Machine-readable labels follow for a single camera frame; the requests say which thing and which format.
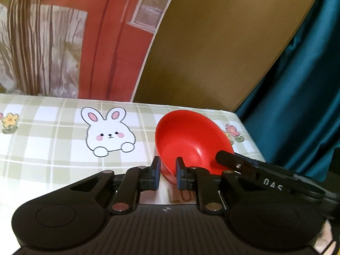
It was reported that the checked bunny print tablecloth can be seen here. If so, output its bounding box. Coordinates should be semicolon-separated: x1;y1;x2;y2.
0;93;266;205

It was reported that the red plastic bowl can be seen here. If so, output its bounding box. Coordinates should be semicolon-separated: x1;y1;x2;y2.
154;110;235;184

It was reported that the teal curtain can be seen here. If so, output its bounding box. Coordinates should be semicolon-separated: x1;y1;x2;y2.
235;0;340;177

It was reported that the brown wooden panel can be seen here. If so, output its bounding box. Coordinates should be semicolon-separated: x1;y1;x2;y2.
132;0;327;112

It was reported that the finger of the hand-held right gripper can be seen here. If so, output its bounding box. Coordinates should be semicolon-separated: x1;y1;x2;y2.
216;150;266;177

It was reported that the printed wall cloth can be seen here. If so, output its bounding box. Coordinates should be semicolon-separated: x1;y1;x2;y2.
0;0;184;103

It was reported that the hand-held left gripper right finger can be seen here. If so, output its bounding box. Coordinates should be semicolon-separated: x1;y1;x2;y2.
175;156;257;215

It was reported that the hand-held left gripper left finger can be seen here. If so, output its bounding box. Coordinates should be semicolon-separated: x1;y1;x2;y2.
70;155;162;215

